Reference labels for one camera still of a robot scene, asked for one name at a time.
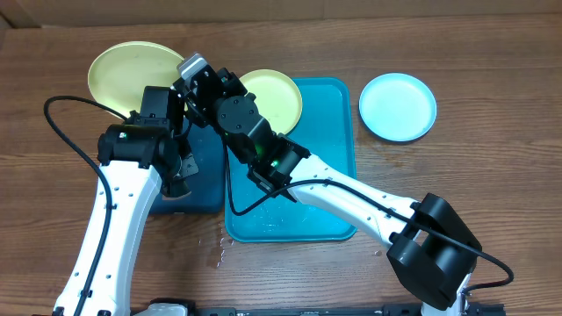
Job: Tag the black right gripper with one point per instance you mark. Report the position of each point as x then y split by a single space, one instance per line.
204 92

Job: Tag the yellow plate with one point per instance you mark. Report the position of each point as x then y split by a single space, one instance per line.
118 76
278 98

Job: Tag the light blue plate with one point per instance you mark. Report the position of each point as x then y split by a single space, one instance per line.
397 107

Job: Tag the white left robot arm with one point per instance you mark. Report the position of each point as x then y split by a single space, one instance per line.
135 164

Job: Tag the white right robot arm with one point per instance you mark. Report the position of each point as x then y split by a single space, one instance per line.
431 249

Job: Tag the black tray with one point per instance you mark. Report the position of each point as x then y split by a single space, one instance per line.
207 188

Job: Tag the blue plastic tray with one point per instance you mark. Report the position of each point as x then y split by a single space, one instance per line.
326 129

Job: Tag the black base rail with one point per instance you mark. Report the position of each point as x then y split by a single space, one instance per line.
179 307

